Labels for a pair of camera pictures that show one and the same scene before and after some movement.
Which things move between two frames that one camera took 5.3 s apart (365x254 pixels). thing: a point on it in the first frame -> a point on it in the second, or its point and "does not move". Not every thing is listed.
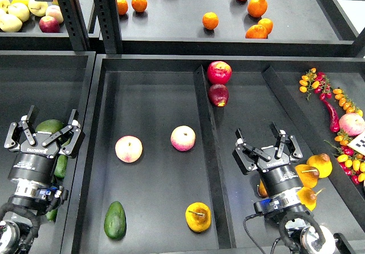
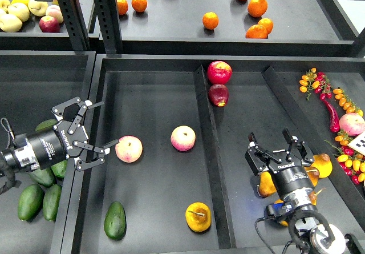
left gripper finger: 72,146 -> 81,165
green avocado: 60,169 does not move
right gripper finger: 281,140 -> 306,156
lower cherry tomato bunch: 351,161 does not move
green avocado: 115,221 does not move
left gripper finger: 26,124 -> 83,105
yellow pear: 198,216 does not move
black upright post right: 106,7 does not move
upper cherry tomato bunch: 315,81 does not move
